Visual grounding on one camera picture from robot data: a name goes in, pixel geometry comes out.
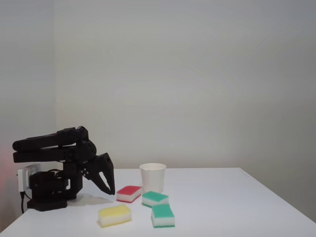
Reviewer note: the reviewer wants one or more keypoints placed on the green and white sponge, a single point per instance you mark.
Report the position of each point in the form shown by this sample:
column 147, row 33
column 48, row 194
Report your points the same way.
column 163, row 216
column 155, row 198

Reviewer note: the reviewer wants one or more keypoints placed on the red and white sponge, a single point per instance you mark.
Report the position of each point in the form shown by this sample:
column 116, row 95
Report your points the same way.
column 128, row 193

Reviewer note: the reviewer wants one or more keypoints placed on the yellow and white sponge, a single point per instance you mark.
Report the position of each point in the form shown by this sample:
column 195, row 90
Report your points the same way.
column 114, row 214

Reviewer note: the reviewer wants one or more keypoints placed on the white paper cup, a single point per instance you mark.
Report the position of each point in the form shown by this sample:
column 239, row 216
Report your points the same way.
column 153, row 179

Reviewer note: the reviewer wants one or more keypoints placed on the white power strip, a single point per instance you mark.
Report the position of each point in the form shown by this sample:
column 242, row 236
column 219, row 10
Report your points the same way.
column 23, row 176

